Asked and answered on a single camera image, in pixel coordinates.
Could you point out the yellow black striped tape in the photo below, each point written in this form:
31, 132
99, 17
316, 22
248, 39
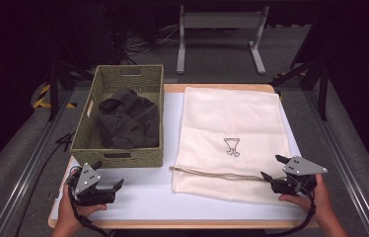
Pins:
41, 98

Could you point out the white table mat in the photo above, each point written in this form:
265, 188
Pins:
146, 197

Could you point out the person's right hand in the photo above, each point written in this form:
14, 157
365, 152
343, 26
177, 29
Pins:
315, 202

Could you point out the dark grey garment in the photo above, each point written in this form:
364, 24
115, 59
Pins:
128, 120

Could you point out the black metal stand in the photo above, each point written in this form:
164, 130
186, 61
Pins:
322, 92
53, 92

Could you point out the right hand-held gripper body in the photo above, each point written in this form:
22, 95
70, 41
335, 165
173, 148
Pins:
299, 174

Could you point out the aluminium floor rail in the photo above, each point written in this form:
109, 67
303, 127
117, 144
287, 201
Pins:
24, 177
343, 171

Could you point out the person's left hand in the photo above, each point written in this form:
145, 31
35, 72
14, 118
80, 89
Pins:
69, 210

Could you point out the white mesh laundry bag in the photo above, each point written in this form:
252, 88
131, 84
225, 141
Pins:
232, 125

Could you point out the green woven basket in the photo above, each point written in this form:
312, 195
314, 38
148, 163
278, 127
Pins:
85, 135

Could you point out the grey metal stand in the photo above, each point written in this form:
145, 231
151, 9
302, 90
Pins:
220, 20

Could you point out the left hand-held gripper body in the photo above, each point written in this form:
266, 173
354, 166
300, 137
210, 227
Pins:
87, 182

